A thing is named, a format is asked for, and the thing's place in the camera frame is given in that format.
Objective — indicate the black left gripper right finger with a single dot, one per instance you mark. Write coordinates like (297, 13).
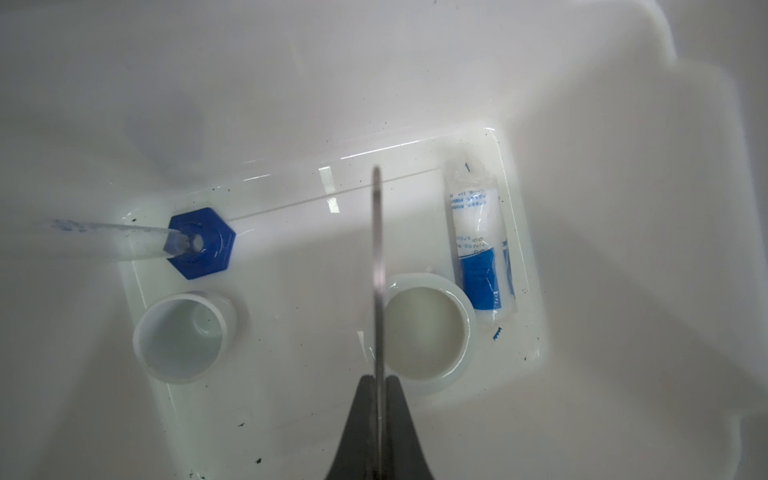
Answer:
(403, 457)

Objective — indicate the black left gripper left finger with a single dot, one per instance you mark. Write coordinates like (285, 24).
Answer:
(355, 455)

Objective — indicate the large white ceramic dish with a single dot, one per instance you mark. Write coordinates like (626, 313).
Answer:
(430, 332)

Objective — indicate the white blue label bottle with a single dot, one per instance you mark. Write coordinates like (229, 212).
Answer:
(481, 241)

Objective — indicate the white plastic storage bin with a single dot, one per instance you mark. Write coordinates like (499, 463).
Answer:
(629, 139)

